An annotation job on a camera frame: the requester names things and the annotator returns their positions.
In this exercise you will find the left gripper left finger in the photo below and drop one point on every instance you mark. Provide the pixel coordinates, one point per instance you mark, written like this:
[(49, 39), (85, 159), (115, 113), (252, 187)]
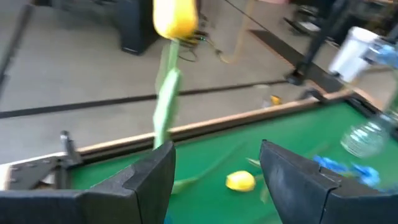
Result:
[(93, 208)]

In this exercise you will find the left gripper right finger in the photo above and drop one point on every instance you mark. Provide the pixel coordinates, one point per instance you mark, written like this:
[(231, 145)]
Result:
[(311, 202)]

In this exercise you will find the blue artificial flower bunch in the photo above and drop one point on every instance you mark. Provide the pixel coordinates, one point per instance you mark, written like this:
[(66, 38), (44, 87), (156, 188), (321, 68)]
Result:
[(367, 175)]

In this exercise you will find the yellow artificial tulip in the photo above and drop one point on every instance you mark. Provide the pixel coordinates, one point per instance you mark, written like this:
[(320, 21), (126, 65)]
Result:
[(175, 18), (241, 181), (186, 183)]

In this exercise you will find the clear glass vase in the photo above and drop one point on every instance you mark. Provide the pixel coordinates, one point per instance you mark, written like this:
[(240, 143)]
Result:
[(363, 140)]

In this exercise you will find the yellow power plug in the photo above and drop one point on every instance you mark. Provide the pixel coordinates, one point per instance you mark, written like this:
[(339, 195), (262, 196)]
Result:
[(275, 99)]

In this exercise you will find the thick black pole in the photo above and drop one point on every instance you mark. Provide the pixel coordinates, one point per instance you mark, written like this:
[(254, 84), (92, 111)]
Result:
[(320, 37)]

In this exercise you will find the black floor box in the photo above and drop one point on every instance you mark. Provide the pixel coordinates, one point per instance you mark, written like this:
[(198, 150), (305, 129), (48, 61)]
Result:
[(136, 28)]

